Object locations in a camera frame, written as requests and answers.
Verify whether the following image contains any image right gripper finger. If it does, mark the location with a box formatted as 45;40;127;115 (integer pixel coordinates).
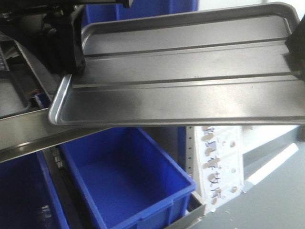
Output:
285;20;305;80

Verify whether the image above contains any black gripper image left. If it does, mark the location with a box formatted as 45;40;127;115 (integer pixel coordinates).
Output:
0;0;86;74

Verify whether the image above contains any silver metal tray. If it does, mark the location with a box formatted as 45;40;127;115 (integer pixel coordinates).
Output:
49;2;305;126

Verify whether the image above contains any white labelled sign board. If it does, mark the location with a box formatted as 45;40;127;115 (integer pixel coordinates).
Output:
185;126;244;214

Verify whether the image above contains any open blue plastic bin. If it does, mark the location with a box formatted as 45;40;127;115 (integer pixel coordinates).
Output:
60;127;196;229

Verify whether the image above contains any blue bin far left lower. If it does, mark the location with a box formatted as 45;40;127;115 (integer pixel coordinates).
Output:
0;152;69;229

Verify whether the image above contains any steel front shelf rail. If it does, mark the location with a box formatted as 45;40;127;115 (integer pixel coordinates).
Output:
0;109;110;163

